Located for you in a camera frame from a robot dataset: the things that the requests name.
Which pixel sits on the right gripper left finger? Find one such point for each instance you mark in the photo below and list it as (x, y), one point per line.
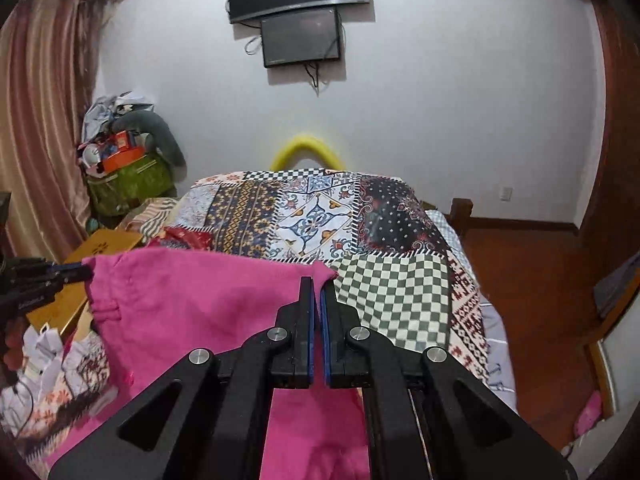
(207, 416)

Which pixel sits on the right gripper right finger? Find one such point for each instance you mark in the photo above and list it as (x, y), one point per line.
(427, 416)

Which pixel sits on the patchwork bed quilt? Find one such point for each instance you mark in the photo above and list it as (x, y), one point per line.
(372, 230)

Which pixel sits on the yellow curved headboard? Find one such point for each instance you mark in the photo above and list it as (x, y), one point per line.
(302, 147)

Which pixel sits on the orange box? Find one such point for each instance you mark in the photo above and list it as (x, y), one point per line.
(121, 150)

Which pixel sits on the striped brown curtain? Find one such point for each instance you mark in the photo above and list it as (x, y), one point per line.
(49, 59)

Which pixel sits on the small wall monitor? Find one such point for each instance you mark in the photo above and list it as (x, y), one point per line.
(301, 37)

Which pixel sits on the pink slipper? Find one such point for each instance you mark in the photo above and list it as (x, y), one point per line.
(589, 416)

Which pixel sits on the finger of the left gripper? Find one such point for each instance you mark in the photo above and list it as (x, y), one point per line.
(69, 273)

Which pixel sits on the grey plush pillow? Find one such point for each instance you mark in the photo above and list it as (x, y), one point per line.
(159, 140)

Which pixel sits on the white wall socket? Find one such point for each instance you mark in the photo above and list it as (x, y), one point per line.
(505, 194)

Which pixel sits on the pink pants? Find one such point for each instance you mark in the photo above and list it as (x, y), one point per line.
(152, 306)

